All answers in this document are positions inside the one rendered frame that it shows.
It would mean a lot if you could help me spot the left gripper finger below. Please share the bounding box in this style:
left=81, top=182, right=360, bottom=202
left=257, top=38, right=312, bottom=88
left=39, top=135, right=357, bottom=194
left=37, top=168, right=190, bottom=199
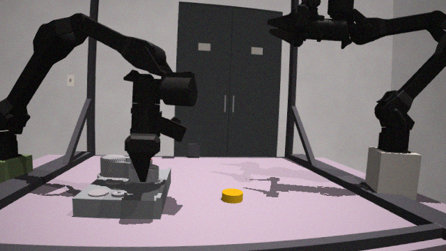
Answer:
left=268, top=8, right=295, bottom=33
left=269, top=29, right=293, bottom=45

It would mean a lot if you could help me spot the yellow short cylinder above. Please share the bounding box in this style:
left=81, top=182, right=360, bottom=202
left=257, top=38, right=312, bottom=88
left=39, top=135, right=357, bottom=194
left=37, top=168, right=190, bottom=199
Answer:
left=222, top=189, right=243, bottom=204

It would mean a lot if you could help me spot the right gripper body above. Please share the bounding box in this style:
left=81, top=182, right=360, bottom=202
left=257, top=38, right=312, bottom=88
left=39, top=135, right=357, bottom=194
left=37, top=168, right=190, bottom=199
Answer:
left=125, top=103, right=160, bottom=152

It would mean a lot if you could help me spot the dark grey gear with arrow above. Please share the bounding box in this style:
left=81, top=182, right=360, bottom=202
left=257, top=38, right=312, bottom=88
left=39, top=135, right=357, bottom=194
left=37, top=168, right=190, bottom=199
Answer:
left=129, top=164, right=159, bottom=183

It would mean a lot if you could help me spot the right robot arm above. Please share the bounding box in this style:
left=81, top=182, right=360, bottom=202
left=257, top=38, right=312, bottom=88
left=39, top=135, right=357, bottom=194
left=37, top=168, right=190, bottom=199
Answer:
left=0, top=13, right=198, bottom=160

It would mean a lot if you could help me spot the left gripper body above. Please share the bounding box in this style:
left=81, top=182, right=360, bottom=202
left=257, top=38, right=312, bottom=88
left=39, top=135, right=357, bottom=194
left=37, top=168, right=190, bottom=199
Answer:
left=293, top=4, right=328, bottom=47

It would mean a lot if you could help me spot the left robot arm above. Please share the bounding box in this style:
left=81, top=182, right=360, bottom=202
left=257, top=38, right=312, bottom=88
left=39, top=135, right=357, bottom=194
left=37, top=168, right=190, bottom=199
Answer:
left=325, top=0, right=446, bottom=153

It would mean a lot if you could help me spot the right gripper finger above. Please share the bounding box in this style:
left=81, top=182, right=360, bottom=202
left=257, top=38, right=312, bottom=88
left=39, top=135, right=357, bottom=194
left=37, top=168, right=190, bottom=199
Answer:
left=127, top=151, right=159, bottom=182

